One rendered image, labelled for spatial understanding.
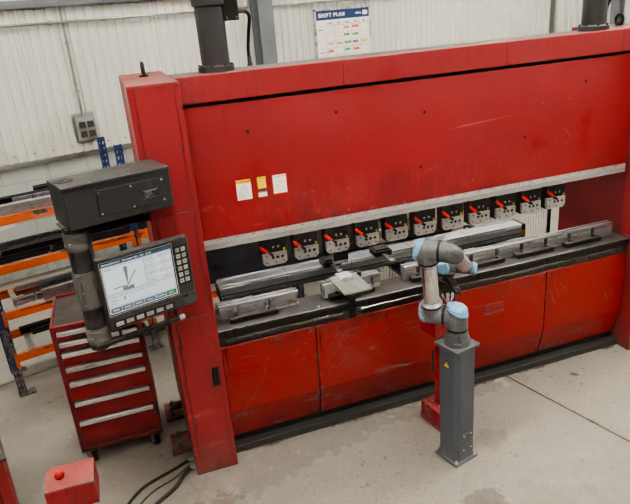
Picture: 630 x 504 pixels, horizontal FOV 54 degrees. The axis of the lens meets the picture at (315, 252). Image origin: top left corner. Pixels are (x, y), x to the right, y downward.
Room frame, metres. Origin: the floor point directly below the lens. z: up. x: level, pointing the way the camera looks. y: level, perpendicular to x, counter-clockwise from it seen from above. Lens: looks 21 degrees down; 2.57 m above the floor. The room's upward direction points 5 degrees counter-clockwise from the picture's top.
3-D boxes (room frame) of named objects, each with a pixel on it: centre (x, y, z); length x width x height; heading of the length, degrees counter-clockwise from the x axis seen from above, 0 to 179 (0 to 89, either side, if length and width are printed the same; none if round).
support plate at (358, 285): (3.42, -0.20, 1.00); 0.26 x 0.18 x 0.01; 17
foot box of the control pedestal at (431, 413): (3.33, -0.75, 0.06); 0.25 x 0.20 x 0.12; 26
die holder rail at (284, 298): (3.40, 0.37, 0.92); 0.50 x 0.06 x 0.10; 107
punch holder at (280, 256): (3.43, 0.25, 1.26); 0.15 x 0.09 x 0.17; 107
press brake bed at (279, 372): (3.71, -0.79, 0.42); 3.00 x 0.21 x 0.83; 107
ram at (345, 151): (3.76, -0.78, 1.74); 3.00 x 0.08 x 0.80; 107
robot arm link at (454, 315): (3.00, -0.74, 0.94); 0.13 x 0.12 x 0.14; 62
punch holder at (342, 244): (3.55, -0.13, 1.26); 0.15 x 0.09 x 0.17; 107
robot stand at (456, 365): (3.00, -0.75, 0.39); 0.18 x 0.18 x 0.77; 32
